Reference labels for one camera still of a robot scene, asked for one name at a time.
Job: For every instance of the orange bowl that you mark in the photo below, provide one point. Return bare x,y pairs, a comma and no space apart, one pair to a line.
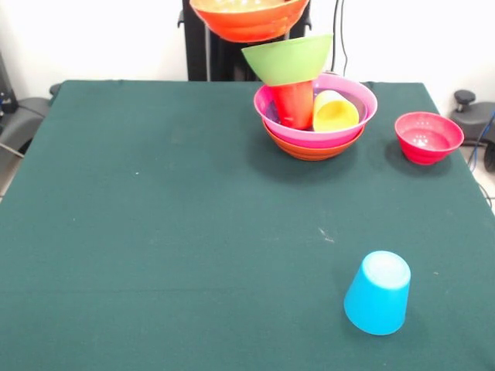
247,23
301,151

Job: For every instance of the red cup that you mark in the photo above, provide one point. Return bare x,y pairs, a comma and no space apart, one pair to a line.
294,104

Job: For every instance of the yellow cup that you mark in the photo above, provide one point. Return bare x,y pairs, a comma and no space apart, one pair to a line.
334,114

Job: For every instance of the green bowl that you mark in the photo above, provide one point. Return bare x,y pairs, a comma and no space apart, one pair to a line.
286,62

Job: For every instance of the purple bowl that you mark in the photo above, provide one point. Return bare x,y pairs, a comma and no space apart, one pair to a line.
361,108

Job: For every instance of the large pink bowl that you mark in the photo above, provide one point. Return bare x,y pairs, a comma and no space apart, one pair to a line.
363,96

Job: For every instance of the dark green tablecloth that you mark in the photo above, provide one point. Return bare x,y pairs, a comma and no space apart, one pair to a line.
232,193

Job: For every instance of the light blue cup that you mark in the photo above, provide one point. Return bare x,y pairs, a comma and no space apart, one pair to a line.
377,293

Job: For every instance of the small crimson bowl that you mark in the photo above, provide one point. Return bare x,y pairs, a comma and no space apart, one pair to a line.
428,143

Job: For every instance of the black caster leg with knob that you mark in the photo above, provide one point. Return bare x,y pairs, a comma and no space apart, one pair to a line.
23,116
473,116

